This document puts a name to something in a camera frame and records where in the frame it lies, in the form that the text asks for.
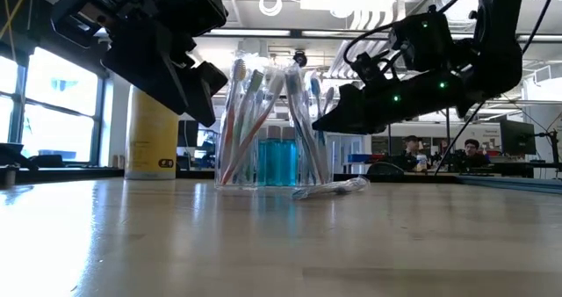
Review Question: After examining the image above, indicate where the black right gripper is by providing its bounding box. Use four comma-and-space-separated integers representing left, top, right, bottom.
312, 76, 429, 135

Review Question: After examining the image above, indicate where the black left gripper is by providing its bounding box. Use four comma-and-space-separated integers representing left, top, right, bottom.
50, 0, 229, 128

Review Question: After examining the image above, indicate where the red toothbrush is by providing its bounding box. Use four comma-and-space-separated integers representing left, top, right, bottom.
219, 58, 248, 182

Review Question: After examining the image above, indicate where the orange toothbrush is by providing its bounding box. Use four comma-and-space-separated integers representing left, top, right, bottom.
220, 70, 286, 186

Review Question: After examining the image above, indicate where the dark background screen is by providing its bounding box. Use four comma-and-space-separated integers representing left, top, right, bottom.
177, 120, 199, 148

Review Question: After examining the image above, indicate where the person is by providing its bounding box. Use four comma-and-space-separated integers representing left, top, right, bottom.
401, 134, 429, 173
458, 137, 492, 170

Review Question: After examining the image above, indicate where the yellow canister with white lid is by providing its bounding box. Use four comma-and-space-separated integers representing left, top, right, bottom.
125, 84, 180, 181

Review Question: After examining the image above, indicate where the black ceiling spotlight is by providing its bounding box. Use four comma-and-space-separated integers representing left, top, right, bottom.
291, 49, 308, 69

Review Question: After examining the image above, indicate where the long ceiling light bar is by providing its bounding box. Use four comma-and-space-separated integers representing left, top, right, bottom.
192, 26, 396, 40

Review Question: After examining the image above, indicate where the white pendant lamp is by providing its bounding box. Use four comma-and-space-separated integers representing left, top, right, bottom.
300, 0, 400, 19

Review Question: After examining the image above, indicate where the black computer monitor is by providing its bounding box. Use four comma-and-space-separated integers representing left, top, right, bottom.
499, 119, 537, 156

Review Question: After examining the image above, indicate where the black monitor stand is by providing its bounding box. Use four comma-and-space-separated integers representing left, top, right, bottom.
533, 128, 562, 177

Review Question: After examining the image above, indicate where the black cable stub loop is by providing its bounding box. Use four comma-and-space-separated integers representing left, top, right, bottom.
366, 162, 406, 178

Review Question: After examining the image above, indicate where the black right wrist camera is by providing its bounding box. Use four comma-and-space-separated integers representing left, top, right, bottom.
388, 10, 456, 72

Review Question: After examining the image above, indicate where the white cable coil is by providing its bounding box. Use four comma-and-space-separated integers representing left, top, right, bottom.
257, 0, 284, 18

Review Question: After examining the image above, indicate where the black cable to right arm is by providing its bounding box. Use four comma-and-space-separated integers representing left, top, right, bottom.
433, 0, 558, 176

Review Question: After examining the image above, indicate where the thin yellow cable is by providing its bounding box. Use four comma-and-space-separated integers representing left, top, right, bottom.
0, 0, 34, 63

